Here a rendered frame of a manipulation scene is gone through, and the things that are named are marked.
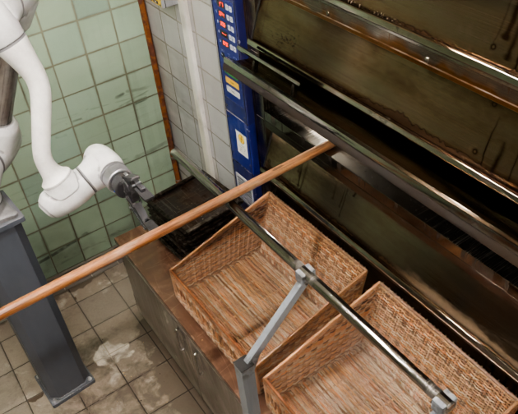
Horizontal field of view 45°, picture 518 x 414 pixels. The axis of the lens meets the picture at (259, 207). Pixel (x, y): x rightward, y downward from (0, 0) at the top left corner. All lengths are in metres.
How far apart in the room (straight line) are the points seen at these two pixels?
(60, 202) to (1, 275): 0.50
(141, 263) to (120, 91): 0.85
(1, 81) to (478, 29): 1.46
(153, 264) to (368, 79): 1.27
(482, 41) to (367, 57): 0.41
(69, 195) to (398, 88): 1.05
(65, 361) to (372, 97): 1.77
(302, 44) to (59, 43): 1.24
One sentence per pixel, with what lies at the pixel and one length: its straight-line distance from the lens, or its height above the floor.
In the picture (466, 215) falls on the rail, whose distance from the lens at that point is 1.43.
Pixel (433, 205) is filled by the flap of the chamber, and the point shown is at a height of 1.41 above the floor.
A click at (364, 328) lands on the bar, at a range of 1.53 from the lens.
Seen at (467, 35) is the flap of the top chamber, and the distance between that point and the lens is 1.43.
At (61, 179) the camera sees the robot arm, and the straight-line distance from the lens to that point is 2.03.
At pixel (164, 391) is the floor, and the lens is 2.91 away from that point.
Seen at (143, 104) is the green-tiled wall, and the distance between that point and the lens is 3.09.
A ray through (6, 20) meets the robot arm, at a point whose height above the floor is 1.70.
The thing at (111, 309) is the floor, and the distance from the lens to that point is 3.27.
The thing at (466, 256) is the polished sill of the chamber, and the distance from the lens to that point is 1.73.
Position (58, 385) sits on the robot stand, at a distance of 2.94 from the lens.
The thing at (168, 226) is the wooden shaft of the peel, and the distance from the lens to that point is 1.79.
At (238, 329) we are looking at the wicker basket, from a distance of 2.29.
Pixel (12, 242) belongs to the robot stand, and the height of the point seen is 0.91.
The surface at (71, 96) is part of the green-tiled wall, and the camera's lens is 2.93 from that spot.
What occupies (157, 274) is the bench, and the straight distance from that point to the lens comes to 2.54.
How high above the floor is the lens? 2.37
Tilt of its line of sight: 40 degrees down
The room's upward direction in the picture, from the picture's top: 6 degrees counter-clockwise
